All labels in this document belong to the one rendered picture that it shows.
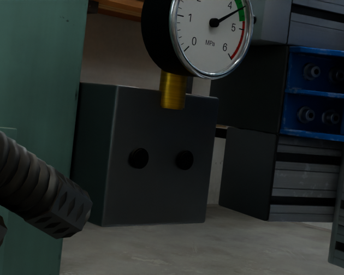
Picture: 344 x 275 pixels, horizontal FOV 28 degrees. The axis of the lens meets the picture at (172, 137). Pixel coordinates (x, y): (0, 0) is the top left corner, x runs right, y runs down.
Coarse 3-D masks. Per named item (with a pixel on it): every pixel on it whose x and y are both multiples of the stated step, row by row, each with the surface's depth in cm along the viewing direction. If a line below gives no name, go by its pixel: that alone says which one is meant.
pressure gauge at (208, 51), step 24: (168, 0) 36; (192, 0) 37; (216, 0) 38; (240, 0) 39; (144, 24) 38; (168, 24) 36; (192, 24) 37; (240, 24) 39; (168, 48) 37; (192, 48) 37; (216, 48) 38; (240, 48) 40; (168, 72) 39; (192, 72) 37; (216, 72) 38; (168, 96) 39
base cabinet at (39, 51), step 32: (0, 0) 36; (32, 0) 38; (64, 0) 39; (0, 32) 37; (32, 32) 38; (64, 32) 39; (0, 64) 37; (32, 64) 38; (64, 64) 39; (0, 96) 37; (32, 96) 38; (64, 96) 40; (0, 128) 37; (32, 128) 38; (64, 128) 40; (64, 160) 40; (0, 256) 38; (32, 256) 39
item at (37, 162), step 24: (0, 144) 25; (0, 168) 25; (24, 168) 26; (48, 168) 28; (0, 192) 26; (24, 192) 27; (48, 192) 28; (72, 192) 29; (0, 216) 28; (24, 216) 28; (48, 216) 28; (72, 216) 29; (0, 240) 27
